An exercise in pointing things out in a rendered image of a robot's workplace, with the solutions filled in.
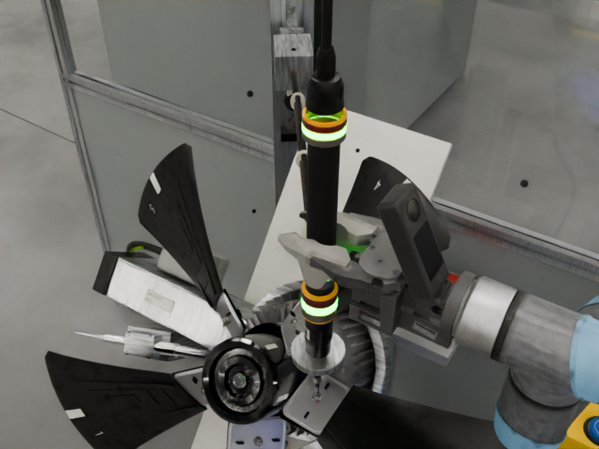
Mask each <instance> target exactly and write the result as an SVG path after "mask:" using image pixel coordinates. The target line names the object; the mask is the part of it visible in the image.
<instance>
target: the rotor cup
mask: <svg viewBox="0 0 599 449"><path fill-rule="evenodd" d="M282 324H283V322H265V323H261V324H259V325H257V326H255V327H253V328H251V329H250V330H249V331H247V332H246V333H245V334H244V335H242V336H237V337H232V338H229V339H225V340H223V341H222V342H220V343H219V344H217V345H216V346H215V347H214V348H213V349H212V350H211V351H210V353H209V355H208V356H207V358H206V360H205V363H204V365H203V369H202V375H201V384H202V389H203V393H204V395H205V398H206V400H207V402H208V404H209V406H210V408H211V409H212V410H213V412H214V413H215V414H216V415H217V416H219V417H220V418H221V419H223V420H225V421H227V422H230V423H233V424H237V425H250V424H253V423H256V422H258V421H261V420H264V419H266V418H268V417H270V416H281V415H282V413H283V408H284V406H285V405H286V404H287V402H288V401H289V400H290V398H291V396H292V395H293V394H294V392H295V391H296V390H297V388H298V387H299V386H300V384H301V383H302V381H303V380H304V379H305V378H306V377H307V374H306V373H305V372H303V371H300V370H299V369H298V368H297V367H296V366H295V364H294V363H293V362H292V361H291V359H290V357H289V356H288V355H287V352H286V348H285V345H284V341H283V334H282V331H281V327H282ZM270 344H276V345H277V346H278V347H275V348H271V349H267V348H266V347H265V346H266V345H270ZM236 373H241V374H243V375H244V376H245V378H246V385H245V387H244V388H236V387H235V386H234V384H233V377H234V375H235V374H236ZM286 394H289V395H288V396H287V398H286V399H284V400H282V401H280V402H277V400H278V397H279V396H284V395H286Z"/></svg>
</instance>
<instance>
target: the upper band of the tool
mask: <svg viewBox="0 0 599 449"><path fill-rule="evenodd" d="M306 114H307V115H306ZM341 114H342V115H341ZM320 116H323V115H317V114H314V113H312V112H310V111H309V110H307V108H306V106H305V107H304V108H303V110H302V117H303V119H304V120H305V121H306V122H307V123H309V124H310V125H312V126H315V127H335V126H338V125H339V124H341V123H343V122H344V121H345V120H346V118H347V110H346V109H345V107H344V108H343V110H342V111H340V113H336V114H333V115H328V116H327V117H320ZM315 117H316V118H315ZM331 117H332V118H331ZM306 129H307V128H306ZM342 129H343V128H342ZM342 129H341V130H342ZM307 130H308V129H307ZM341 130H340V131H341ZM308 131H310V130H308ZM340 131H337V132H334V133H329V134H321V133H316V132H313V131H310V132H312V133H315V134H320V135H330V134H335V133H338V132H340ZM303 134H304V133H303ZM304 135H305V134H304ZM306 137H308V136H307V135H306ZM341 137H342V136H341ZM341 137H339V138H337V139H340V138H341ZM308 138H310V137H308ZM310 139H312V140H315V141H319V142H330V141H334V140H337V139H333V140H328V141H322V140H317V139H313V138H310Z"/></svg>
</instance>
